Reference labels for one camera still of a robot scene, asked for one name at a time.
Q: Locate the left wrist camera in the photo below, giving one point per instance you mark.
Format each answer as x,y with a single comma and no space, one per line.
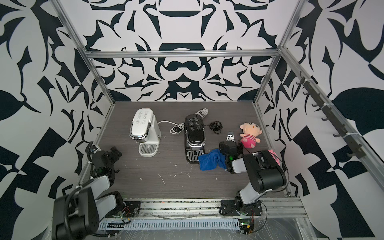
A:
93,149

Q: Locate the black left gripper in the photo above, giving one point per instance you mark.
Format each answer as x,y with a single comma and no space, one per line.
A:
114,154

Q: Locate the white coffee machine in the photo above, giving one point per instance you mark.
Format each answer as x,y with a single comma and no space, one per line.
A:
145,131

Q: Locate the newspaper print glasses case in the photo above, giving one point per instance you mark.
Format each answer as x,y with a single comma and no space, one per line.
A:
202,113

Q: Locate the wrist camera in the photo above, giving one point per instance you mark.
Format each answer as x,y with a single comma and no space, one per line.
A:
93,149
230,137

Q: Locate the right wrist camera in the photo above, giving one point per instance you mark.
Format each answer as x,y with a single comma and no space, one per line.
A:
230,137

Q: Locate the wall hook rail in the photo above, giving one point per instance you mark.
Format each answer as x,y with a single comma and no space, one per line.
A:
333,115

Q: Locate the blue cleaning cloth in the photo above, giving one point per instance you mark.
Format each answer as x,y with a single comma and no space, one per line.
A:
211,160

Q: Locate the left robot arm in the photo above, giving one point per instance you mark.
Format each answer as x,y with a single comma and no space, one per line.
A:
79,213

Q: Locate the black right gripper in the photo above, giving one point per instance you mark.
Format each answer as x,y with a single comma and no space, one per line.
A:
222,147

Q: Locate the pink plush pig toy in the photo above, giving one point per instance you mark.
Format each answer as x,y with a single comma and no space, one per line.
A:
250,135

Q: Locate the pink alarm clock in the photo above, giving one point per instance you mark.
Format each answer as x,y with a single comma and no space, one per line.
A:
276,158

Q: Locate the black coffee machine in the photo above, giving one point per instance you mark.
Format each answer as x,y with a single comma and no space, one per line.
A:
195,138

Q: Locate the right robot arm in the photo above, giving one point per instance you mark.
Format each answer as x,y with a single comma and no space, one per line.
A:
264,169

